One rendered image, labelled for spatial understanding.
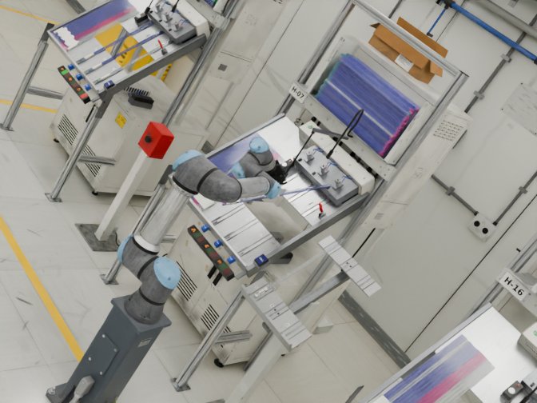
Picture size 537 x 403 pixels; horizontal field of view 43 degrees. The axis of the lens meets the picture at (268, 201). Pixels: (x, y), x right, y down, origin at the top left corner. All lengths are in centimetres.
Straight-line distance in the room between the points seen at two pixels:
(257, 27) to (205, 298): 171
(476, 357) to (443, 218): 195
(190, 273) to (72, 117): 148
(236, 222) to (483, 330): 119
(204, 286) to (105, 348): 102
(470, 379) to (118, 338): 137
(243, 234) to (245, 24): 155
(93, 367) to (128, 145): 179
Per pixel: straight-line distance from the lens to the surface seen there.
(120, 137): 427
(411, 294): 482
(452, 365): 288
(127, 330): 271
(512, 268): 302
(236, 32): 426
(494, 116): 466
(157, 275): 260
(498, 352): 296
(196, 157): 253
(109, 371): 282
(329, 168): 334
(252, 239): 316
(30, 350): 320
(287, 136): 356
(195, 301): 373
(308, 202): 328
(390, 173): 323
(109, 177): 439
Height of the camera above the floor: 209
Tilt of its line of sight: 21 degrees down
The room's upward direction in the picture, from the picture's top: 34 degrees clockwise
